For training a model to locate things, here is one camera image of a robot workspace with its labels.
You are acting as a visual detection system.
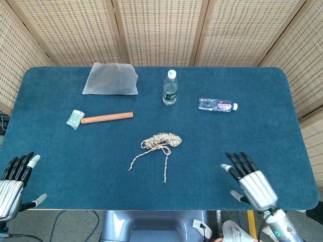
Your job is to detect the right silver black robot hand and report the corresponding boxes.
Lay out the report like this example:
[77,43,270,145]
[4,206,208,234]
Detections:
[221,152,278,212]

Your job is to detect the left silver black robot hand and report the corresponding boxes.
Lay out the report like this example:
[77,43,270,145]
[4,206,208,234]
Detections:
[0,152,47,222]

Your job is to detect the beige braided rope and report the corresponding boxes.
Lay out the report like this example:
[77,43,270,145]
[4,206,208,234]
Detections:
[128,133,183,184]

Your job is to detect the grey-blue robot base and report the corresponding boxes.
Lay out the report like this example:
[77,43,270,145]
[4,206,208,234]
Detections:
[100,210,210,242]

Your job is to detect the white sneaker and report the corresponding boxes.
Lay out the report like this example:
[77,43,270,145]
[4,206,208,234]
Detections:
[222,219,256,242]

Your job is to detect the metal table leg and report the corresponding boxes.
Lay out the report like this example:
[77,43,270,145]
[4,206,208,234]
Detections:
[215,210,223,239]

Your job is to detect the woven bamboo screen panel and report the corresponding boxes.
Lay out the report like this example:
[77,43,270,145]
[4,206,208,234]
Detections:
[196,0,312,68]
[299,110,323,177]
[0,0,55,116]
[7,0,124,68]
[259,0,323,122]
[112,0,210,68]

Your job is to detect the red label water bottle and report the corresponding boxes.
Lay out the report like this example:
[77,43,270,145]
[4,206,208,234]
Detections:
[197,97,239,112]

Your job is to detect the blue carpet table mat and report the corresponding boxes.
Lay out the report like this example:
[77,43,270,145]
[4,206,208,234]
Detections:
[0,66,320,211]

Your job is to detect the green tissue packet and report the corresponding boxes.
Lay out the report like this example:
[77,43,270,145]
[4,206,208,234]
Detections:
[66,109,85,131]

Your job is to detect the brown wooden stick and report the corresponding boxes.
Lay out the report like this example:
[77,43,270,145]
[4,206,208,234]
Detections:
[80,111,134,125]

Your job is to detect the green label water bottle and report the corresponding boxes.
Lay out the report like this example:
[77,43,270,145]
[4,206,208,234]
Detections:
[161,70,179,106]

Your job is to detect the grey translucent foam pouch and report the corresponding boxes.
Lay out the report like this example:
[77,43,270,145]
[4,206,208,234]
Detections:
[82,62,139,96]

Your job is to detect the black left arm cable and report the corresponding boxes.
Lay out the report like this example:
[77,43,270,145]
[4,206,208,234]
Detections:
[0,233,45,242]

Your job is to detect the blue floor cable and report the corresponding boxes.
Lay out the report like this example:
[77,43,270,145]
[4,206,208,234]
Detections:
[49,210,100,242]

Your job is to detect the black device with cables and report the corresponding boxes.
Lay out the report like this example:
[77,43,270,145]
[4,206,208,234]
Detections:
[0,112,10,136]

